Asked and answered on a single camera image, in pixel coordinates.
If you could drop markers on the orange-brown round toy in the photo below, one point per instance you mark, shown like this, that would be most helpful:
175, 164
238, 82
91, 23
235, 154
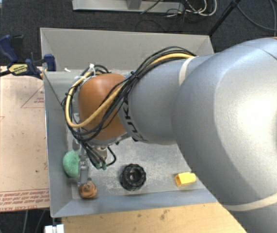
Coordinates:
88, 191

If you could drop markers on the black cylinder on white bracket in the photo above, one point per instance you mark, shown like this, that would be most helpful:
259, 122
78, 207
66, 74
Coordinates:
118, 141

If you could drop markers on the brown cardboard board, red print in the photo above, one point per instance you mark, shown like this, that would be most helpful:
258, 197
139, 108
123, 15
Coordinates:
21, 135

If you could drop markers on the yellow block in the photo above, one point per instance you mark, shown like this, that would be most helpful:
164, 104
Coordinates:
185, 179

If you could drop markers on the grey metal bin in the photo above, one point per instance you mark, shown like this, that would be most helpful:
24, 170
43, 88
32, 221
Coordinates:
152, 159

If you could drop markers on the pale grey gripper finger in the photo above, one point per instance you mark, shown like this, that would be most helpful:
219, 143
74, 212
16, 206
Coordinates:
84, 176

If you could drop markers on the green foam ball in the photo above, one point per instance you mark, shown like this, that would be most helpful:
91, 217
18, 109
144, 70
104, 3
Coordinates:
70, 164

